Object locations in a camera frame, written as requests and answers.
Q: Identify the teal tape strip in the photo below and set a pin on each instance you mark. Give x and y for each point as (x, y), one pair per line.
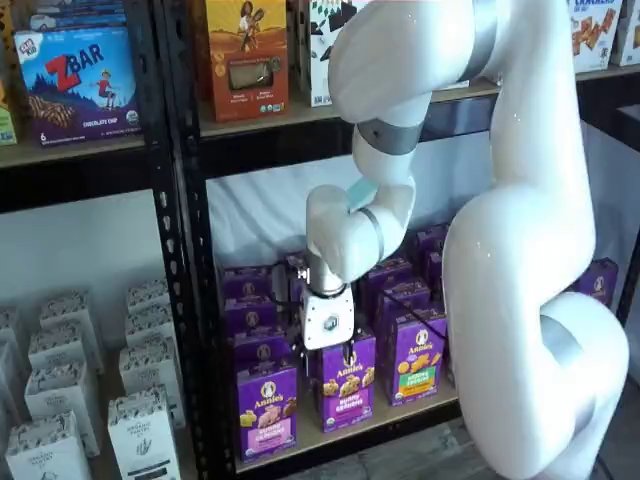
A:
(361, 194)

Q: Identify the purple Annie's box pink patch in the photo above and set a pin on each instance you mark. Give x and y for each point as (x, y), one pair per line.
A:
(250, 315)
(247, 282)
(267, 415)
(260, 347)

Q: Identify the white snack box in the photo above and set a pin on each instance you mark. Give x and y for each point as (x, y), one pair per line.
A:
(630, 35)

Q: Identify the blue ZBar box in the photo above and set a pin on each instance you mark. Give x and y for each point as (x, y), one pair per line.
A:
(75, 17)
(75, 85)

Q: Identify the white Sweet Thins box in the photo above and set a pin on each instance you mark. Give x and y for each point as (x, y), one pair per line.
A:
(319, 85)

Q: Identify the blue pretzel crackers box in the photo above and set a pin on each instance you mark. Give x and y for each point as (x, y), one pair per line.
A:
(595, 35)

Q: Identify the purple Annie's box yellow patch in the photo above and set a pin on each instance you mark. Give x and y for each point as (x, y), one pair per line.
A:
(430, 240)
(435, 267)

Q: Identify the purple Annie's snack box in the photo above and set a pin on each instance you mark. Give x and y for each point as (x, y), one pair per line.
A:
(600, 280)

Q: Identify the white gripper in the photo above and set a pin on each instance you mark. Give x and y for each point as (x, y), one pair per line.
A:
(327, 320)

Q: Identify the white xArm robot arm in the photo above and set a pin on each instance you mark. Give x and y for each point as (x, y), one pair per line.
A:
(525, 250)

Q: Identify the black metal shelving rack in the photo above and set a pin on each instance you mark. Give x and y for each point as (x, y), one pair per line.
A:
(275, 150)
(75, 185)

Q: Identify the purple Annie's box green patch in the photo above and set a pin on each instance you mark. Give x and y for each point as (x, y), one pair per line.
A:
(405, 287)
(417, 365)
(395, 275)

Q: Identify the white backdrop cloth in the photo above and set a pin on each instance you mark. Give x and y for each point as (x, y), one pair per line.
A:
(260, 210)

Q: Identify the yellow snack bar box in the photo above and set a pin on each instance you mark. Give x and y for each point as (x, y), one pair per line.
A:
(5, 95)

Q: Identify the orange snack box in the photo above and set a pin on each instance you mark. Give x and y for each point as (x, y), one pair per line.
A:
(247, 75)

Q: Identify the white Organic Pantry box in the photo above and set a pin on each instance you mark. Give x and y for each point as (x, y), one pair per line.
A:
(67, 310)
(60, 395)
(147, 292)
(150, 325)
(45, 450)
(60, 345)
(150, 370)
(7, 325)
(142, 435)

